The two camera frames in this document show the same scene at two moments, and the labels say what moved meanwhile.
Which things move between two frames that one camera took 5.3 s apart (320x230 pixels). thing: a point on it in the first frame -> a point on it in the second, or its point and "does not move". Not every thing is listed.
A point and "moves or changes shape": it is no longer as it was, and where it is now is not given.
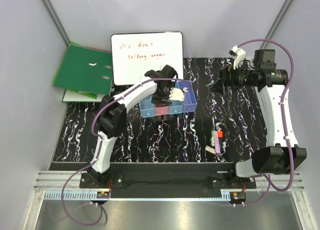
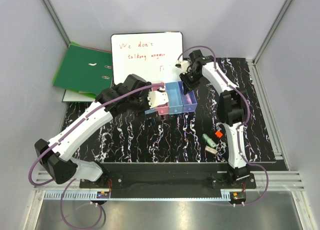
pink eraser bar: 218,149 -> 188,99
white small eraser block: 210,149 does not move
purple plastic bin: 190,101 does not move
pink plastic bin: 160,109 moves or changes shape
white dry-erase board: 132,54 does not move
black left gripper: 156,99 -> 144,93
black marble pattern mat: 227,129 does not move
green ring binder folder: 87,70 does not move
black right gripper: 227,75 -> 188,87
